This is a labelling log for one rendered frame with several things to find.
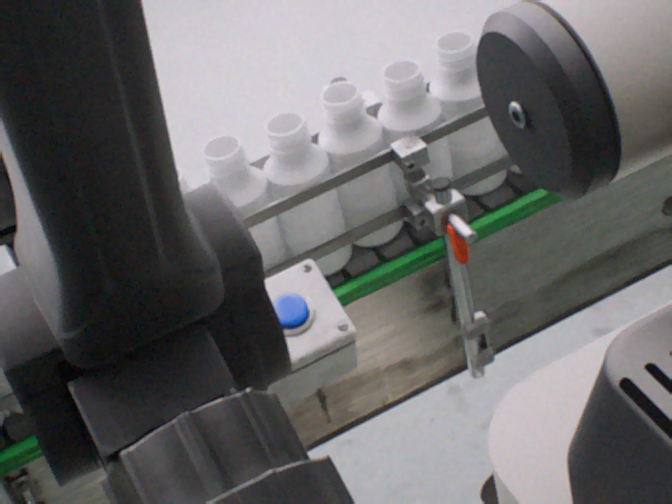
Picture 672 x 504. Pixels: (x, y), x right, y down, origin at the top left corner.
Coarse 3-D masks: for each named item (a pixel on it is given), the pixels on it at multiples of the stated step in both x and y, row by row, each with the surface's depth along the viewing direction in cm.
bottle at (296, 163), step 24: (288, 120) 117; (288, 144) 114; (312, 144) 117; (264, 168) 118; (288, 168) 116; (312, 168) 116; (288, 192) 116; (336, 192) 120; (288, 216) 119; (312, 216) 118; (336, 216) 120; (288, 240) 122; (312, 240) 120; (336, 264) 123
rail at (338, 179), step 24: (456, 120) 119; (360, 168) 117; (480, 168) 124; (504, 168) 125; (312, 192) 116; (264, 216) 115; (384, 216) 122; (336, 240) 120; (288, 264) 119; (0, 408) 114
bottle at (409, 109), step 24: (384, 72) 118; (408, 72) 119; (384, 96) 119; (408, 96) 117; (432, 96) 120; (384, 120) 120; (408, 120) 118; (432, 120) 119; (432, 144) 120; (432, 168) 121
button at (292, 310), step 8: (280, 296) 104; (288, 296) 104; (296, 296) 104; (280, 304) 104; (288, 304) 104; (296, 304) 104; (304, 304) 104; (280, 312) 103; (288, 312) 103; (296, 312) 103; (304, 312) 103; (280, 320) 103; (288, 320) 103; (296, 320) 103; (304, 320) 103; (288, 328) 103
